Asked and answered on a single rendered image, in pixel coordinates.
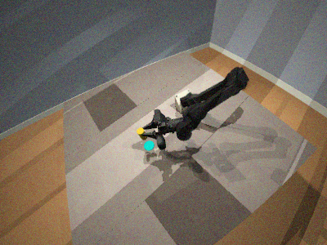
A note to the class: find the olive yellow cylinder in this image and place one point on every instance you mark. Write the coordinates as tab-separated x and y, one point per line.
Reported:
141	131

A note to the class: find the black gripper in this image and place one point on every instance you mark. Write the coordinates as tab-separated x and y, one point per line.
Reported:
159	135

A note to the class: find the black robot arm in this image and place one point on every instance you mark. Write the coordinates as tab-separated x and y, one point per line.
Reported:
235	81

